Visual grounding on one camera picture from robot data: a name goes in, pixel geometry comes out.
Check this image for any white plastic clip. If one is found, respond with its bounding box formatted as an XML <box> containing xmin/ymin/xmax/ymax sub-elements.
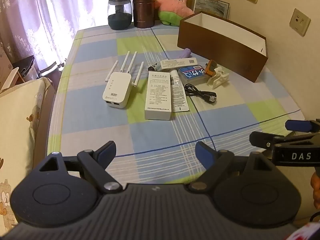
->
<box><xmin>207</xmin><ymin>66</ymin><xmax>230</xmax><ymax>89</ymax></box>

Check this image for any checked blue green sheet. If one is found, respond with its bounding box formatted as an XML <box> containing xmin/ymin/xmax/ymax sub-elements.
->
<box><xmin>47</xmin><ymin>25</ymin><xmax>307</xmax><ymax>184</ymax></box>

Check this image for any framed picture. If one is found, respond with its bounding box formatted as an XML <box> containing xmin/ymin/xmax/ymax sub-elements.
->
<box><xmin>191</xmin><ymin>0</ymin><xmax>230</xmax><ymax>19</ymax></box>

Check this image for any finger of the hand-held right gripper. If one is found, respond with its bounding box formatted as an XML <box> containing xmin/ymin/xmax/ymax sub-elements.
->
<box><xmin>285</xmin><ymin>119</ymin><xmax>320</xmax><ymax>132</ymax></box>
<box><xmin>249</xmin><ymin>131</ymin><xmax>277</xmax><ymax>153</ymax></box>

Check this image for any red white printed cloth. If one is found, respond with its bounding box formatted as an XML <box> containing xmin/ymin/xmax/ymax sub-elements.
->
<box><xmin>287</xmin><ymin>220</ymin><xmax>320</xmax><ymax>240</ymax></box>

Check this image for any brown metal canister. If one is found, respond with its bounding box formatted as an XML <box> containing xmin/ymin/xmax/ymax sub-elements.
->
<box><xmin>132</xmin><ymin>0</ymin><xmax>155</xmax><ymax>28</ymax></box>

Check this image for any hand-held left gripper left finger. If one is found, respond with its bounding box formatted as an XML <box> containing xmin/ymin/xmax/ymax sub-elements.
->
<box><xmin>37</xmin><ymin>141</ymin><xmax>123</xmax><ymax>193</ymax></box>

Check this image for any white squeeze tube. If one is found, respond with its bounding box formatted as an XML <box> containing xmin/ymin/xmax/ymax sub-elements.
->
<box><xmin>170</xmin><ymin>70</ymin><xmax>189</xmax><ymax>112</ymax></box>

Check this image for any person's right hand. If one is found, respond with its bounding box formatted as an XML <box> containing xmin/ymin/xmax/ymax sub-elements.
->
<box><xmin>311</xmin><ymin>172</ymin><xmax>320</xmax><ymax>207</ymax></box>

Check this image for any small white medicine box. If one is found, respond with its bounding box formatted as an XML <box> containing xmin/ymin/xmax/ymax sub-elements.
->
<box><xmin>160</xmin><ymin>57</ymin><xmax>198</xmax><ymax>71</ymax></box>

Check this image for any black usb cable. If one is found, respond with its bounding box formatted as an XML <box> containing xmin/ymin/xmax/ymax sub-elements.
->
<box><xmin>184</xmin><ymin>84</ymin><xmax>217</xmax><ymax>103</ymax></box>

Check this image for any pink starfish plush toy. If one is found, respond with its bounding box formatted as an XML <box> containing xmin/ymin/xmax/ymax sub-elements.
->
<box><xmin>155</xmin><ymin>0</ymin><xmax>195</xmax><ymax>27</ymax></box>

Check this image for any orange utility knife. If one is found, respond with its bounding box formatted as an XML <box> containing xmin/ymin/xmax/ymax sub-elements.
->
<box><xmin>205</xmin><ymin>60</ymin><xmax>217</xmax><ymax>77</ymax></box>

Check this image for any clear plastic case blue label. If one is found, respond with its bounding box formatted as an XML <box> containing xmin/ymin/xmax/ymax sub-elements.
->
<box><xmin>178</xmin><ymin>65</ymin><xmax>209</xmax><ymax>85</ymax></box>

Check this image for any sheer patterned curtain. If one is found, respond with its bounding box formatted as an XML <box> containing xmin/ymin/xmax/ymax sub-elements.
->
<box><xmin>0</xmin><ymin>0</ymin><xmax>139</xmax><ymax>90</ymax></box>

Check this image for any dark glass humidifier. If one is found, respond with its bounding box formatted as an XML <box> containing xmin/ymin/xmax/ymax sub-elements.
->
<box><xmin>107</xmin><ymin>0</ymin><xmax>132</xmax><ymax>30</ymax></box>

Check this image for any black bag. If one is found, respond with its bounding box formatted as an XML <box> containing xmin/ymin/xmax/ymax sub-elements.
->
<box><xmin>12</xmin><ymin>55</ymin><xmax>38</xmax><ymax>79</ymax></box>

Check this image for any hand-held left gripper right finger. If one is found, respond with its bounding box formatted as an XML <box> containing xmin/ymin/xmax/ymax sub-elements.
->
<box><xmin>189</xmin><ymin>141</ymin><xmax>273</xmax><ymax>193</ymax></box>

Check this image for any brown storage box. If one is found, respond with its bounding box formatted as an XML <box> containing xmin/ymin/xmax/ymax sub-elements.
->
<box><xmin>177</xmin><ymin>11</ymin><xmax>269</xmax><ymax>83</ymax></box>

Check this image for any white wifi repeater with antennas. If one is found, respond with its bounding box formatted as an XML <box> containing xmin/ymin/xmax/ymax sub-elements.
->
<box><xmin>102</xmin><ymin>51</ymin><xmax>145</xmax><ymax>109</ymax></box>

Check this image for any long white carton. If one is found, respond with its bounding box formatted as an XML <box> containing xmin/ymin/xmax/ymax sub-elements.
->
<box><xmin>144</xmin><ymin>71</ymin><xmax>173</xmax><ymax>120</ymax></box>

